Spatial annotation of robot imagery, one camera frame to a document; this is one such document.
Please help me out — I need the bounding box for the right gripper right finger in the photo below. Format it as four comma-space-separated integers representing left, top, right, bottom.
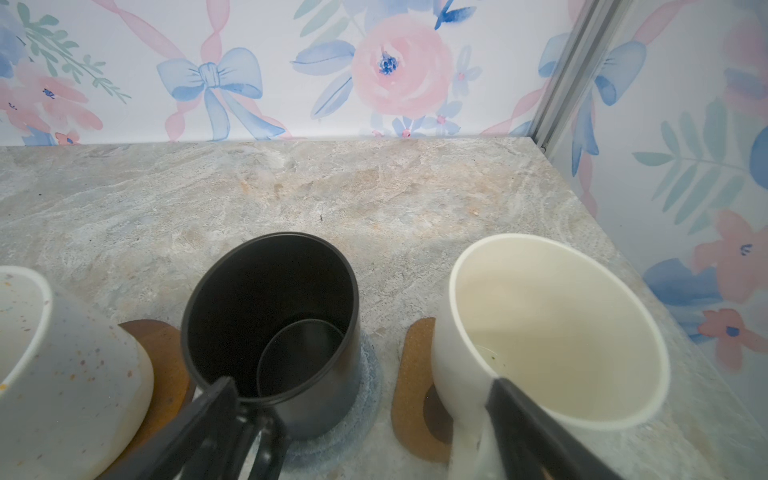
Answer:
485, 378, 621, 480

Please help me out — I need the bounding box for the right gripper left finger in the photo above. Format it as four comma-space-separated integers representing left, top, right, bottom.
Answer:
101, 377, 237, 480

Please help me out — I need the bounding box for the plain brown wooden coaster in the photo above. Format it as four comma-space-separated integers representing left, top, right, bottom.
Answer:
99, 319, 195, 479

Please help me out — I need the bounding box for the white mug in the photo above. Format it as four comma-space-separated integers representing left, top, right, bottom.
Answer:
1, 266, 154, 479

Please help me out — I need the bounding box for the brown paw shaped coaster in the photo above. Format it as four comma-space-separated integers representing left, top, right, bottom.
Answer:
391, 317, 453, 464

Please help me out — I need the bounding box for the cream mug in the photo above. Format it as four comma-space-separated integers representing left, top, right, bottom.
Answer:
431, 234, 671, 479

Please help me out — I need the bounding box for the blue grey woven coaster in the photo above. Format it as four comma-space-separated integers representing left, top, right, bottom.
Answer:
283, 333, 382, 475

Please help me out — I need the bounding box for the black mug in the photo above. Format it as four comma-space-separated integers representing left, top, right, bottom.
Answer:
182, 232, 361, 479

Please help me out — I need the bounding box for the right aluminium corner post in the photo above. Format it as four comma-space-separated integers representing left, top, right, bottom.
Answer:
530, 0, 632, 152

